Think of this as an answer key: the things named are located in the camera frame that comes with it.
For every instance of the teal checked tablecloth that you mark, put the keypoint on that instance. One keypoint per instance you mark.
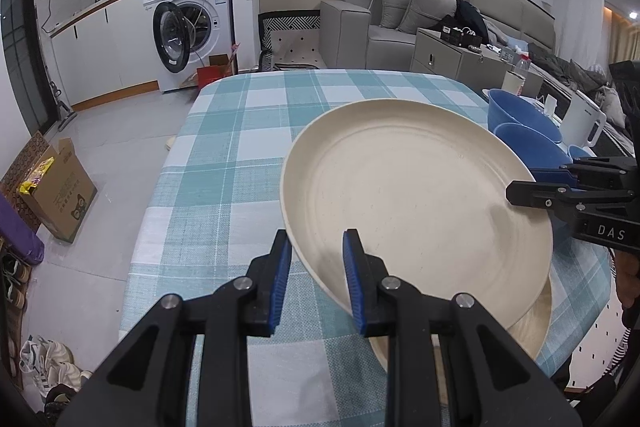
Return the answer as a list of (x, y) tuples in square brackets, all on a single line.
[(216, 206)]

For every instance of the person hand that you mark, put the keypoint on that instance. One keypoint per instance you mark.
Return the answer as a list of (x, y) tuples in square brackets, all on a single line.
[(628, 286)]

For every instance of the grey drawer cabinet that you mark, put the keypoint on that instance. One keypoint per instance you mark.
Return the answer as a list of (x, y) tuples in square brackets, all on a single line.
[(478, 71)]

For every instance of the large blue bowl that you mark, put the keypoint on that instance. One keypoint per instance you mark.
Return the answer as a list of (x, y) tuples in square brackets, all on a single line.
[(532, 147)]

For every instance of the beige plate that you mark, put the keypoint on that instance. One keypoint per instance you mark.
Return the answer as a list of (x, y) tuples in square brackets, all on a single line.
[(425, 189), (530, 332)]

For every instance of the red open cardboard box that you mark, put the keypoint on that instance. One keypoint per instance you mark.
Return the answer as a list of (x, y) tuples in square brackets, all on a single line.
[(219, 66)]

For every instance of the clear plastic bottle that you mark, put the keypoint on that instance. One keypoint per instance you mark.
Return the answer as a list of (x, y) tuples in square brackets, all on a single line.
[(521, 65)]

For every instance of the black box on cabinet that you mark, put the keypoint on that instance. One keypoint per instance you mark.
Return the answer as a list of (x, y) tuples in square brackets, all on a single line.
[(463, 37)]

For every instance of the white washing machine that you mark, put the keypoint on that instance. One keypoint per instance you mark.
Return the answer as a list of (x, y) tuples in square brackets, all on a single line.
[(185, 35)]

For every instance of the white kitchen base cabinets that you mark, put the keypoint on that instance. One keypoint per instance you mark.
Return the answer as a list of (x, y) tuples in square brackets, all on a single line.
[(109, 52)]

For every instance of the grey sofa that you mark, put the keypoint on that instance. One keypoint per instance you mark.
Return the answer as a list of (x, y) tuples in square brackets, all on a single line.
[(381, 34)]

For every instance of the cardboard box on floor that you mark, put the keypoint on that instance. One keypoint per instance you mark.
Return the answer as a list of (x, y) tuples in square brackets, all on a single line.
[(58, 190)]

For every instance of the cream tumbler cup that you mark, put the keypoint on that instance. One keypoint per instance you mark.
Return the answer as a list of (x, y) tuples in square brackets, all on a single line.
[(513, 83)]

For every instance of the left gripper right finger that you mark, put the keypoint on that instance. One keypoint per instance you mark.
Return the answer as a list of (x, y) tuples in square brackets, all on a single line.
[(447, 360)]

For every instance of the purple yoga mat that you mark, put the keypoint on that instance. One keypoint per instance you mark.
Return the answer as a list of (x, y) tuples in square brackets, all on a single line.
[(24, 242)]

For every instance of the light blue bowl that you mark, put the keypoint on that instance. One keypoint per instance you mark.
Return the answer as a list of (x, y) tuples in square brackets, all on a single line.
[(577, 153)]

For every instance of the white electric kettle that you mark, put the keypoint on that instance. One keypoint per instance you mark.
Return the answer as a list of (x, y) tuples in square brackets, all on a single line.
[(583, 122)]

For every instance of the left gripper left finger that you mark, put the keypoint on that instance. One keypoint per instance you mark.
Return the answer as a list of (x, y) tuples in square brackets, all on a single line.
[(184, 347)]

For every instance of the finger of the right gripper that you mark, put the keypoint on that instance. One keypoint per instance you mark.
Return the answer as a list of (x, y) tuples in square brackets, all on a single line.
[(550, 196), (559, 175)]

